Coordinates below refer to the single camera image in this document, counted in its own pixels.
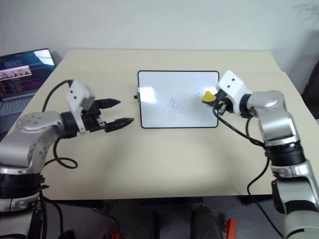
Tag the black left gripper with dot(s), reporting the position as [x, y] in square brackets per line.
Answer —
[92, 122]

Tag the yellow whiteboard eraser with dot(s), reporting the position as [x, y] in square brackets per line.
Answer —
[207, 95]

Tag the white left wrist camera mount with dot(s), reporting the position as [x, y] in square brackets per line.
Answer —
[77, 94]

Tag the open grey laptop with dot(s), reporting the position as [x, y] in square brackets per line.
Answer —
[20, 72]

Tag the dark rounded shape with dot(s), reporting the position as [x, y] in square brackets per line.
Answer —
[204, 221]

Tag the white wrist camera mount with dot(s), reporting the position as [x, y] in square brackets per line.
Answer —
[233, 84]
[77, 94]

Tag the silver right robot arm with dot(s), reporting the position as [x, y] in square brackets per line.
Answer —
[274, 119]

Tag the white black-framed whiteboard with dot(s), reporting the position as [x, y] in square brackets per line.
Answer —
[174, 82]

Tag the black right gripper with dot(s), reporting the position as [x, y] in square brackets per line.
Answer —
[226, 105]

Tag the dark chair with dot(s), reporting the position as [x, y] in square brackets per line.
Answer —
[312, 82]

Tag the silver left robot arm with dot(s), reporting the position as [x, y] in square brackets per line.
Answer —
[37, 122]

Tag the red plastic clamp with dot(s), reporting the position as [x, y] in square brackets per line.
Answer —
[230, 225]

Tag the black table frame bar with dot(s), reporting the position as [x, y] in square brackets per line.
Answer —
[172, 201]

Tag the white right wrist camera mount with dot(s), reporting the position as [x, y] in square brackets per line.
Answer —
[233, 84]

